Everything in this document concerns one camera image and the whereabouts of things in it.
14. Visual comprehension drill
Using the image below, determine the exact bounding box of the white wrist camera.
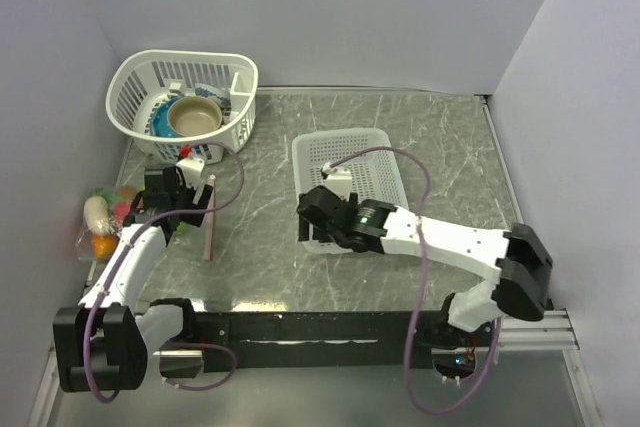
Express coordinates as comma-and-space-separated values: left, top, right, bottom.
176, 155, 206, 203
321, 162, 353, 200

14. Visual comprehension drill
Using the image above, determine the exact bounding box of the blue patterned white dish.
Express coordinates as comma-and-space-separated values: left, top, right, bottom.
194, 83, 232, 116

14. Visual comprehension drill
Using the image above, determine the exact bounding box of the clear zip top bag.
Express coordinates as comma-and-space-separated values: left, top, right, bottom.
75, 174, 217, 262

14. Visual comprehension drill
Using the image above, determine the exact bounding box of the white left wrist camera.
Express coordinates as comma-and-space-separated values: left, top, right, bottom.
176, 155, 206, 203

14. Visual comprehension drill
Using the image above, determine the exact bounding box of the beige bowl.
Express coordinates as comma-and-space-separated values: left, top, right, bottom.
167, 96, 223, 137

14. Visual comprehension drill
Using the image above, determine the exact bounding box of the white fake radish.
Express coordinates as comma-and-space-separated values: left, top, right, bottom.
83, 196, 111, 236

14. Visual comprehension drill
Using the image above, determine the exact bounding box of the white slatted round basket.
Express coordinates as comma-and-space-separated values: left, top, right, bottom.
105, 49, 259, 164

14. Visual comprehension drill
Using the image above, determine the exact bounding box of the blue plate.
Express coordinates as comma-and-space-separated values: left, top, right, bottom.
149, 98, 178, 138

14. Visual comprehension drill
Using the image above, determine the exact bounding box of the aluminium frame rail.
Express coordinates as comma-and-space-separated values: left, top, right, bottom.
498, 310, 579, 351

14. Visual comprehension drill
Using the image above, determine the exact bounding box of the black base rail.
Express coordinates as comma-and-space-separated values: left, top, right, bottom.
138, 310, 491, 373

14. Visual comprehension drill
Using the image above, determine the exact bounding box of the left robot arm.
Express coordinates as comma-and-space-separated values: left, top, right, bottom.
53, 157, 213, 393

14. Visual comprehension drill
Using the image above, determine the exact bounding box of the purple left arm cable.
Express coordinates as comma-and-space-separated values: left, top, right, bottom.
82, 139, 246, 404

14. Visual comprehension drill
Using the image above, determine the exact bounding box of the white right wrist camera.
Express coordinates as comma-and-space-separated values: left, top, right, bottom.
321, 162, 353, 200

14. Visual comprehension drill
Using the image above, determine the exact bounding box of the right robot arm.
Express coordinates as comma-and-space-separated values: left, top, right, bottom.
297, 186, 553, 350

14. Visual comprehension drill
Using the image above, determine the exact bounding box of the white perforated rectangular basket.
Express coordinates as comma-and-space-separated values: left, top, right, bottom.
292, 128, 420, 256

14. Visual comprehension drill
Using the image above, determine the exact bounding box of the orange fake fruit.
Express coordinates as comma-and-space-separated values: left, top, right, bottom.
91, 234, 119, 261

